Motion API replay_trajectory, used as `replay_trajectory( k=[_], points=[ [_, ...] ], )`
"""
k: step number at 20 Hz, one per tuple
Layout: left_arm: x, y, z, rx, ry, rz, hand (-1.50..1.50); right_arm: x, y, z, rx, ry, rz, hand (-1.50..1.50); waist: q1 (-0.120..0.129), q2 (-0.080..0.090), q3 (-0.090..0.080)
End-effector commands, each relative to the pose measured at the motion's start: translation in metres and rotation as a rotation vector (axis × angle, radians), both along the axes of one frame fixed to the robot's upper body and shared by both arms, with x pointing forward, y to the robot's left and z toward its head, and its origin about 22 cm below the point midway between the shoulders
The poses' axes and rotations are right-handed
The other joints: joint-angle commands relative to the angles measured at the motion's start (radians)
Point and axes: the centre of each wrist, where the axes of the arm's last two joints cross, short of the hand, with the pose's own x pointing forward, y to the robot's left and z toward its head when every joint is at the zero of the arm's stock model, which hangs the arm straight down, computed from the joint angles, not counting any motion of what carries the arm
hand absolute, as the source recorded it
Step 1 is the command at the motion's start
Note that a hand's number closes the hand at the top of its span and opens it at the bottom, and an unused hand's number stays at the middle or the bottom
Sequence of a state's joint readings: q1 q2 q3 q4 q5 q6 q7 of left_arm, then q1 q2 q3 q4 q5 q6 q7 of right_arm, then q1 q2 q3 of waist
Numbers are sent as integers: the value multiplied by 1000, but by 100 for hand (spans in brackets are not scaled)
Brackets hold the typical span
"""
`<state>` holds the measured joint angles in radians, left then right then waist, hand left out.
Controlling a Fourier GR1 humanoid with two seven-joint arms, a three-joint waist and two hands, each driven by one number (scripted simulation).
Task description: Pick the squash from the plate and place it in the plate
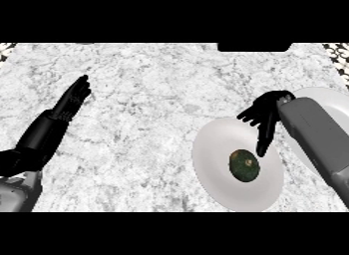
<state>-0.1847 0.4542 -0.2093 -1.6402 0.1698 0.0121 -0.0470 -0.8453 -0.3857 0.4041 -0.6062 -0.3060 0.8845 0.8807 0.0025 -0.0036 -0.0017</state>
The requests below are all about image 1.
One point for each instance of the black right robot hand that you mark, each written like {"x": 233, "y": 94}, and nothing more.
{"x": 267, "y": 113}

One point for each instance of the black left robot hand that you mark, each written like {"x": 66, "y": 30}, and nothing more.
{"x": 45, "y": 132}

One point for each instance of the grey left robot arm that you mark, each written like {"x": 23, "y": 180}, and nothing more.
{"x": 8, "y": 194}

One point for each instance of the dark green squash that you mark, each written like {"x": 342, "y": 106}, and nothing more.
{"x": 243, "y": 166}

